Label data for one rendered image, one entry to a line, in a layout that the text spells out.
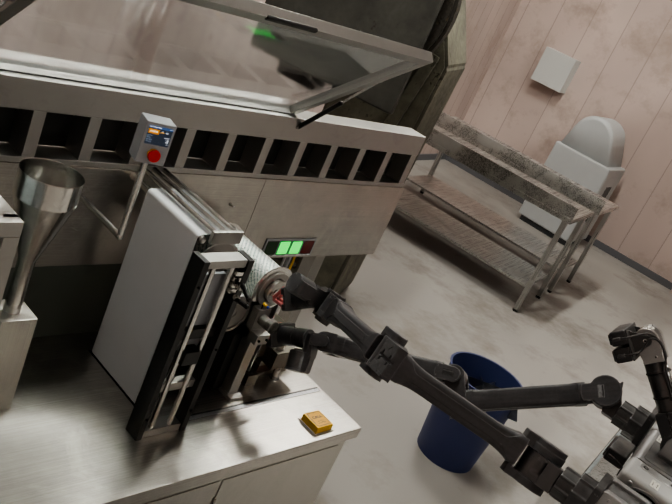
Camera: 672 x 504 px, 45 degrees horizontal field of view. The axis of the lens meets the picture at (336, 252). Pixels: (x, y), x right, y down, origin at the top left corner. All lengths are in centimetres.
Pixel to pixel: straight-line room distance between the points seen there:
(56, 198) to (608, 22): 899
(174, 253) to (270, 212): 65
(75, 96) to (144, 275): 50
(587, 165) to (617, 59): 146
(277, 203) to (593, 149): 706
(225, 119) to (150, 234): 42
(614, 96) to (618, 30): 75
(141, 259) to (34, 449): 55
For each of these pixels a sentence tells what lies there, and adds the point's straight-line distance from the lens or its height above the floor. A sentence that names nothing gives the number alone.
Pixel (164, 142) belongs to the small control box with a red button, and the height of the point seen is 167.
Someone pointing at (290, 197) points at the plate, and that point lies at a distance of 272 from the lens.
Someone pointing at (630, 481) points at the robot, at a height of 152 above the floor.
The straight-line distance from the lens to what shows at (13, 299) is 201.
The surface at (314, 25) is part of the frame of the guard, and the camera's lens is 193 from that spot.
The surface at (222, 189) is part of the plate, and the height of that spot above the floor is 140.
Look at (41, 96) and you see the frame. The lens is 206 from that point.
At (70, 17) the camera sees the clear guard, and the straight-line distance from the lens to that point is 178.
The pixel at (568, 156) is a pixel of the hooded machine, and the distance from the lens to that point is 953.
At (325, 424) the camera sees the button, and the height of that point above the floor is 92.
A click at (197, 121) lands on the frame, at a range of 233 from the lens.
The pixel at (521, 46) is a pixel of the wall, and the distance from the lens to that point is 1062.
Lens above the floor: 225
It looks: 21 degrees down
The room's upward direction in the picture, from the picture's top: 24 degrees clockwise
